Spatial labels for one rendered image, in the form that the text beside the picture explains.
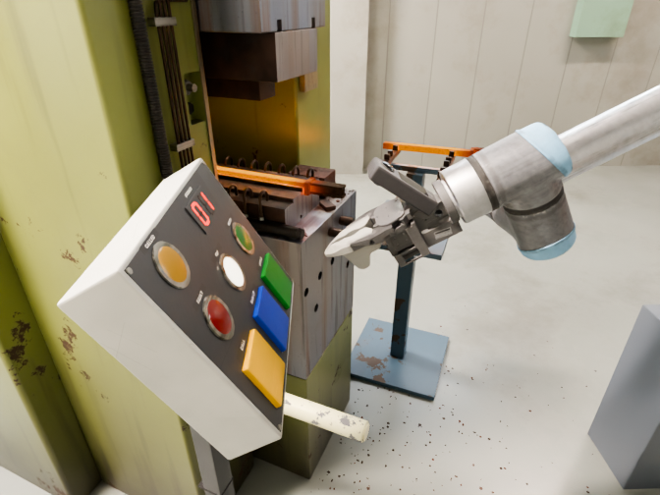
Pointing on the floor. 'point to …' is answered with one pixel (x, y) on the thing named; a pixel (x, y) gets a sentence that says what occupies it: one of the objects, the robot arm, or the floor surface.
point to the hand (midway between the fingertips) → (330, 247)
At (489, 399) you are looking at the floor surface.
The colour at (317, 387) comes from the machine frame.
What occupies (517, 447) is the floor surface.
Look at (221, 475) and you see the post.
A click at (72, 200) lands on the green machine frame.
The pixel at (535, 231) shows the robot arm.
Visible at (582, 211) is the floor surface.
